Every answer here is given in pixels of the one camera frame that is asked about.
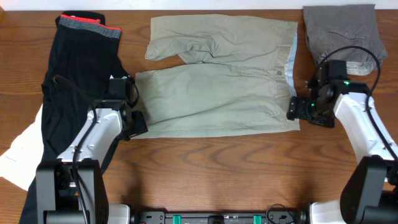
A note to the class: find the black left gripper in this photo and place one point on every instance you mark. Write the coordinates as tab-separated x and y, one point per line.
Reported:
141	127

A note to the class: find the folded grey shorts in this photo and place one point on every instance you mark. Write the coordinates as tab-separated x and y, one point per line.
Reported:
329	28

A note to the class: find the khaki green shorts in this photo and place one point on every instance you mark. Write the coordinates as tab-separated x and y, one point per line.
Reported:
236	77

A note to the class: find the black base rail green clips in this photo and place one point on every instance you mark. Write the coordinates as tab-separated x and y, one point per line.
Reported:
275	214

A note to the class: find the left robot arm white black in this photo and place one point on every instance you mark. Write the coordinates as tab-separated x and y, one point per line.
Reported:
70	188

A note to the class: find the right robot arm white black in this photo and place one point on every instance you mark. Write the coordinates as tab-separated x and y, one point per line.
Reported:
363	199

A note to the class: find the white cloth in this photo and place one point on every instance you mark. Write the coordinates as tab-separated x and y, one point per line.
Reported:
19	162

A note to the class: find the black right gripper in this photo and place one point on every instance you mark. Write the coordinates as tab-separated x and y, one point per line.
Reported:
296	109

